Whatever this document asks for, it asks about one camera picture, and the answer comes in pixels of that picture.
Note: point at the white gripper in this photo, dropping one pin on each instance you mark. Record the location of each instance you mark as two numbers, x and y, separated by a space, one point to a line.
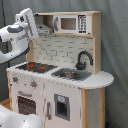
26 19

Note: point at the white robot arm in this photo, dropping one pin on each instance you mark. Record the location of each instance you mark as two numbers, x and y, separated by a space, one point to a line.
19 34

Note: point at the wooden toy kitchen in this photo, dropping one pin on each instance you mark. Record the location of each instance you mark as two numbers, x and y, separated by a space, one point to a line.
61 50

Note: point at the grey range hood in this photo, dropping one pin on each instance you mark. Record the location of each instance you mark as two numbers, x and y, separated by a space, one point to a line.
43 29

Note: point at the toy microwave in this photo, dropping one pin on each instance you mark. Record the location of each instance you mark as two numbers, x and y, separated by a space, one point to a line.
70 24

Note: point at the black toy stovetop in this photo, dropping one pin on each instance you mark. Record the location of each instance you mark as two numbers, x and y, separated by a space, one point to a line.
36 67

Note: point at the left red stove knob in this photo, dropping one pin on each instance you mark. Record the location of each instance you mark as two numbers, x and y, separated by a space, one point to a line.
15 79

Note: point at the red stove knob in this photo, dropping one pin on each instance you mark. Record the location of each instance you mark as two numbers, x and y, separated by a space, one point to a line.
33 84
15 79

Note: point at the right red stove knob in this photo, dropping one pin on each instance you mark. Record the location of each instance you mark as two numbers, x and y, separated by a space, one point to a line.
33 84

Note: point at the black toy faucet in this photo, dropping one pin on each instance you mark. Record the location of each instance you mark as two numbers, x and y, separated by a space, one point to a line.
80 65

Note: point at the grey toy sink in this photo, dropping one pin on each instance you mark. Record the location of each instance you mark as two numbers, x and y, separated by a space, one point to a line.
72 74

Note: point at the toy oven door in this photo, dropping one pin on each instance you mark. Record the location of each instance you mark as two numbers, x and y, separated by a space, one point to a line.
27 101

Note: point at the white cabinet door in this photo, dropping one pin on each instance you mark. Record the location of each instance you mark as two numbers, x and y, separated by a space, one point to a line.
63 106

